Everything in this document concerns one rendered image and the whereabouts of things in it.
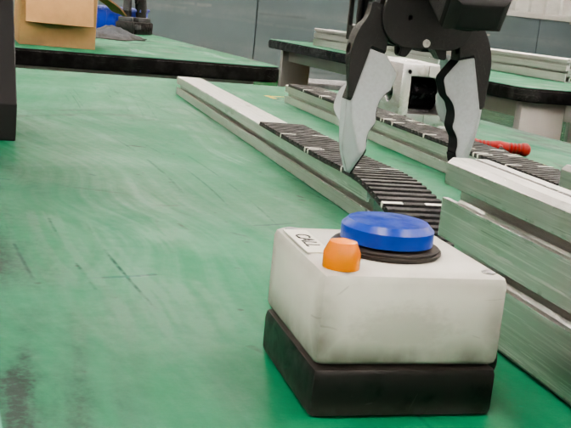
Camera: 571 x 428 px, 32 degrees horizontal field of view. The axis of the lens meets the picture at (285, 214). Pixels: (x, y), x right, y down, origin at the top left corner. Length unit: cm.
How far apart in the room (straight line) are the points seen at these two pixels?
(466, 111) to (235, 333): 33
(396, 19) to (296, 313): 35
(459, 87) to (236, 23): 1135
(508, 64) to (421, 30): 333
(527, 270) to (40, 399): 23
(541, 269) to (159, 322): 19
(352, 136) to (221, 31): 1131
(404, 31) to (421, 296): 36
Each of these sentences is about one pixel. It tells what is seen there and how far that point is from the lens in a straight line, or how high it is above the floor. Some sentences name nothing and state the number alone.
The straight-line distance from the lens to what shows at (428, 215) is 72.
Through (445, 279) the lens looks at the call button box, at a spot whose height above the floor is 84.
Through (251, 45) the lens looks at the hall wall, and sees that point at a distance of 1215.
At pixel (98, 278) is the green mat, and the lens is 56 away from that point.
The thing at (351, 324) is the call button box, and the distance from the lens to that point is 39.
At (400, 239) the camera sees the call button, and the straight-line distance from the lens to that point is 41.
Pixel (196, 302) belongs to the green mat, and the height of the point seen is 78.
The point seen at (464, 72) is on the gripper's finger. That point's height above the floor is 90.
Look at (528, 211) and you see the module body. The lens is 48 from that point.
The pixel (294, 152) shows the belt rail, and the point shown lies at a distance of 97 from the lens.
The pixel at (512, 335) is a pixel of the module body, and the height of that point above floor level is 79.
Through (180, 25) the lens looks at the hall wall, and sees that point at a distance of 1189.
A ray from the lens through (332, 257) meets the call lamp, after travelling 38.
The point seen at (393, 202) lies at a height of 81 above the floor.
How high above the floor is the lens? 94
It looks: 12 degrees down
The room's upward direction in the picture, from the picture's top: 6 degrees clockwise
